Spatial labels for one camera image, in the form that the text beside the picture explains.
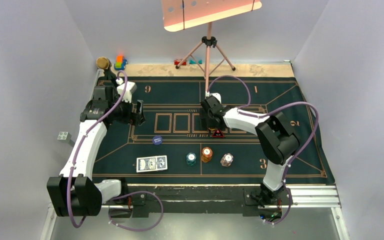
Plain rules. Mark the red toy block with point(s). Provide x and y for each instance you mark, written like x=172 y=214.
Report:
x=179 y=61

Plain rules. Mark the teal toy block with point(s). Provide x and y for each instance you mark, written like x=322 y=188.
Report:
x=194 y=62

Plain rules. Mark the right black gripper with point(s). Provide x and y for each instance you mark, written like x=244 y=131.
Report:
x=203 y=115

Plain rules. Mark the green poker chip stack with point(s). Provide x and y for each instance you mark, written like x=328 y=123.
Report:
x=191 y=159

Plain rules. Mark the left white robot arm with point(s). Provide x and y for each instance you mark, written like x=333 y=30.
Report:
x=72 y=192

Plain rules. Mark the pink music stand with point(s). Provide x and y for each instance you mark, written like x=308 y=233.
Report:
x=180 y=15

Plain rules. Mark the dark green poker mat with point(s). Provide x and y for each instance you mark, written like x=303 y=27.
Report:
x=171 y=109

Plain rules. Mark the red triangular dealer button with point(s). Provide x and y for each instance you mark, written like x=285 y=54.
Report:
x=218 y=134

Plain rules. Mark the colourful toy block stack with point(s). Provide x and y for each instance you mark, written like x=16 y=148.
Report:
x=120 y=62

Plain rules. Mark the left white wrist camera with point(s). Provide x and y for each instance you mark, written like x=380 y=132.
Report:
x=126 y=90

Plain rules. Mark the gold round knob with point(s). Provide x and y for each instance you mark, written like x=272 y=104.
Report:
x=103 y=63

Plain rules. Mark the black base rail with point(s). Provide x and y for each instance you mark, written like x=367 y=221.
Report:
x=247 y=200

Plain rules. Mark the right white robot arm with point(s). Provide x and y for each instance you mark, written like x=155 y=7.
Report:
x=278 y=140

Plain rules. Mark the grey lego block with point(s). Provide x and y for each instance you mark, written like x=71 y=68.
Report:
x=65 y=137

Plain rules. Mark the blue small blind button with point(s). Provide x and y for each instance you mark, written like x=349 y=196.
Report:
x=157 y=140

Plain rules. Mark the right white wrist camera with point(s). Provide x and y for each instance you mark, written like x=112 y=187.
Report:
x=215 y=95

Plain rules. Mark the pink poker chip stack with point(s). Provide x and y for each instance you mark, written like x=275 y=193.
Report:
x=227 y=160

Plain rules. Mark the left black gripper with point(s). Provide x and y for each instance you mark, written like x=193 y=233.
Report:
x=131 y=117

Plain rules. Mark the orange poker chip stack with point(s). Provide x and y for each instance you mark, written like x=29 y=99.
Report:
x=206 y=154

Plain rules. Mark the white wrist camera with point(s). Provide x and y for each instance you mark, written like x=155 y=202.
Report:
x=215 y=95
x=126 y=90

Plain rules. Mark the blue playing card deck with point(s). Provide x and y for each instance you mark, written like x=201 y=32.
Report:
x=151 y=164

